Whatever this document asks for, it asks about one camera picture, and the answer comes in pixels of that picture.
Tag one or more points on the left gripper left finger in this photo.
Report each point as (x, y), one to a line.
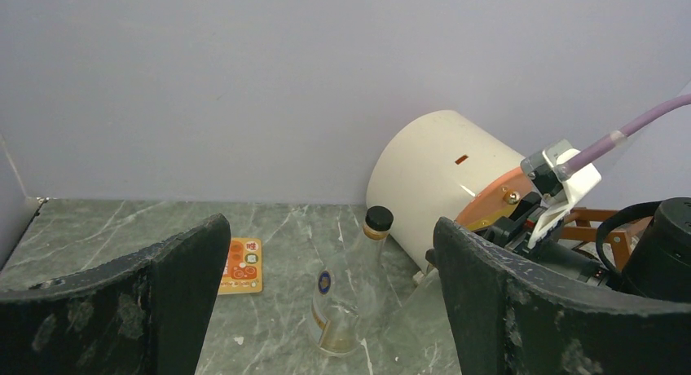
(146, 312)

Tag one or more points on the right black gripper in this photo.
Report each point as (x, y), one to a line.
(512, 232)

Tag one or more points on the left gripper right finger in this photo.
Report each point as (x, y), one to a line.
(509, 315)

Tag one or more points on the clear glass bottle black cap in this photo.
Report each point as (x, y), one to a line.
(349, 294)

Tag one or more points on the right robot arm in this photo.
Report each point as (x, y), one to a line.
(643, 249)

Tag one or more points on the orange card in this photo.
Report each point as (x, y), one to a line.
(243, 270)

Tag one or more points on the cream round drawer cabinet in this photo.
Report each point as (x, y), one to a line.
(443, 165)

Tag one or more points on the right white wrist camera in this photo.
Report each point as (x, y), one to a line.
(560, 191)

